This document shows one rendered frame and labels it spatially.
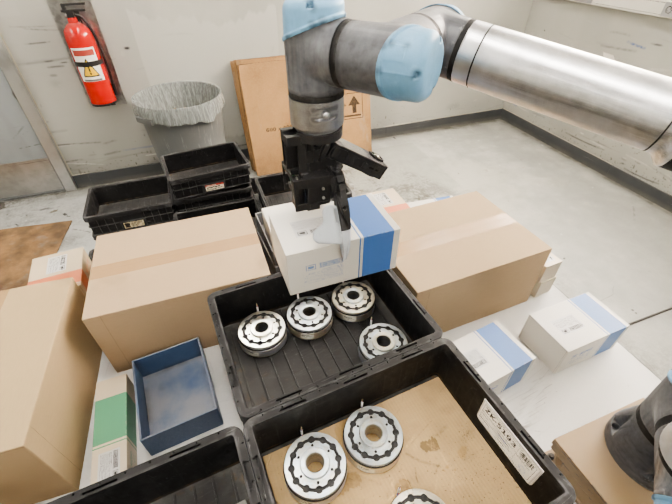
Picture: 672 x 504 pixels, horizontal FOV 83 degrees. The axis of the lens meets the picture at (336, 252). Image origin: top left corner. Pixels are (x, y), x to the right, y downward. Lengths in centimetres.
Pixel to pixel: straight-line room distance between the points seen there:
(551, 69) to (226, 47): 277
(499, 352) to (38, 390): 91
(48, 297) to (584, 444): 114
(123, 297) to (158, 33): 238
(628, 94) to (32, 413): 96
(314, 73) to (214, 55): 267
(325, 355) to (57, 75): 277
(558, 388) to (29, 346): 114
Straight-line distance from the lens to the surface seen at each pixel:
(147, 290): 96
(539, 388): 106
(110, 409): 98
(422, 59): 44
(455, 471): 76
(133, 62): 316
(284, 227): 65
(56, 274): 120
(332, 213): 59
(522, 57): 54
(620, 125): 55
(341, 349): 85
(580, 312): 114
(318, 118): 53
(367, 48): 46
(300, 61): 51
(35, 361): 94
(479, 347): 96
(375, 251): 66
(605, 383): 115
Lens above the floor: 152
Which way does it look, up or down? 41 degrees down
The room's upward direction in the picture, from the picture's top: straight up
